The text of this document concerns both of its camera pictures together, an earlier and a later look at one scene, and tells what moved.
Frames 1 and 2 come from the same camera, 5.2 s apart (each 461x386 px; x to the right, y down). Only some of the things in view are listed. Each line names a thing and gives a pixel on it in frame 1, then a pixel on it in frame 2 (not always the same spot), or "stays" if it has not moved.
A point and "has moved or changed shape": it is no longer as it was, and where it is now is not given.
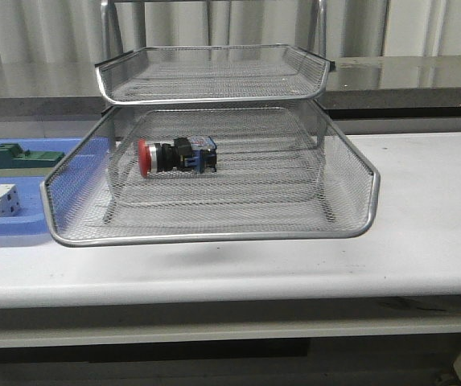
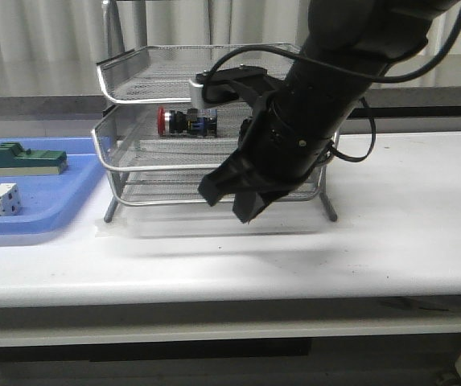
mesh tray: [170, 74] stays
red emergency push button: [192, 154] to [191, 123]
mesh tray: [194, 171] has moved or changed shape
